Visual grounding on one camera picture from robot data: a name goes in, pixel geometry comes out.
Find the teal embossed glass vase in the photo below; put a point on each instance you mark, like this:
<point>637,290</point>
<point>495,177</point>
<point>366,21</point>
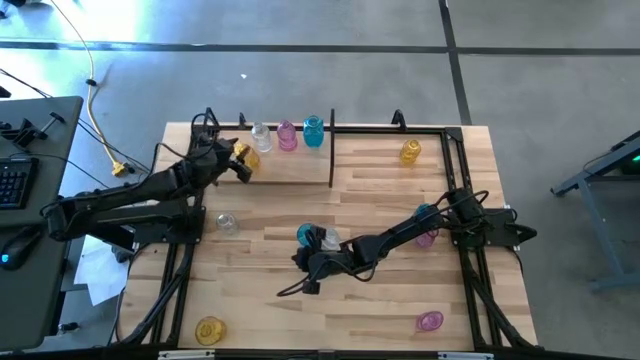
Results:
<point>302,235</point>

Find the yellow ribbed glass vase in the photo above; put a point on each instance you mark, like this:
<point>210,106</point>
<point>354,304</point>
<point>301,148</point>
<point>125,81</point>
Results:
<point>250,159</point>
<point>210,329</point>

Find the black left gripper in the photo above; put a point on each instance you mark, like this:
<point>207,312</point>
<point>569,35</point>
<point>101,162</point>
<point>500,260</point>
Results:
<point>212,160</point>

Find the teal square glass vase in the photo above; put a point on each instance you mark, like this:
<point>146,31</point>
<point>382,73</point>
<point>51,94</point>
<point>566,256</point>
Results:
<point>313,131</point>

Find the grey metal cart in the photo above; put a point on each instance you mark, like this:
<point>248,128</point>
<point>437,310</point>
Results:
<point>627,152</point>

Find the pink glass vase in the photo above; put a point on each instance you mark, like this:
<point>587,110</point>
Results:
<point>287,136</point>
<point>430,321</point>
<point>425,241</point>

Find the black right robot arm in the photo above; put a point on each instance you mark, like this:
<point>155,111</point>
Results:
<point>400,235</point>

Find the grey caster wheel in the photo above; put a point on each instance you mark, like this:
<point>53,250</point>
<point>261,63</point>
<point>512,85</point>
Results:
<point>120,255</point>

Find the clear ribbed glass vase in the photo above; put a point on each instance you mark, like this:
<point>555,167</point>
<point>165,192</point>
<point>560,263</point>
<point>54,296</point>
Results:
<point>261,136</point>
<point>227,224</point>
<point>333,243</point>

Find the black desk clamp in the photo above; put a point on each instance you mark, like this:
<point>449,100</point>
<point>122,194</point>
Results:
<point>25,134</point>

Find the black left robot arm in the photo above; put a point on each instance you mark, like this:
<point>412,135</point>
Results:
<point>130,197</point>

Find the dark grey desk top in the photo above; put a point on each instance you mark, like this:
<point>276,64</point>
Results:
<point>30,310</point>
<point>55,165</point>

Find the black shelf divider post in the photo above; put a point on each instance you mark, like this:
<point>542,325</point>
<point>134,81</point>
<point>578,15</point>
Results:
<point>332,150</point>

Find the yellow glass bottle vase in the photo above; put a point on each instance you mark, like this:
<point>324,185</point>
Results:
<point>410,152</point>

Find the black computer keyboard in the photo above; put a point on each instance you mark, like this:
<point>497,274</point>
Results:
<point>15,182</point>

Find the black computer mouse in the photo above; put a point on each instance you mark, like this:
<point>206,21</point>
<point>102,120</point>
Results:
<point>17,250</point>

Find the black metal table frame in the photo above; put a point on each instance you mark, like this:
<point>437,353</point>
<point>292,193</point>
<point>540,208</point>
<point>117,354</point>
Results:
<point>375,129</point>

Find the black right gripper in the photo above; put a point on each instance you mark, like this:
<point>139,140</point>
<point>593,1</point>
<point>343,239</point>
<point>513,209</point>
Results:
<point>330,260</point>

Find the small black floor object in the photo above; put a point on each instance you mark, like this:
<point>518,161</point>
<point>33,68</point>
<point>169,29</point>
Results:
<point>70,327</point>

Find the silver edge bracket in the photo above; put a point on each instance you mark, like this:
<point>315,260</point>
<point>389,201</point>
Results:
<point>465,356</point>
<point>186,354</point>

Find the white paper sheet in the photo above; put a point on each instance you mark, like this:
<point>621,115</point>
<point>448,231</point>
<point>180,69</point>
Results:
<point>100,272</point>

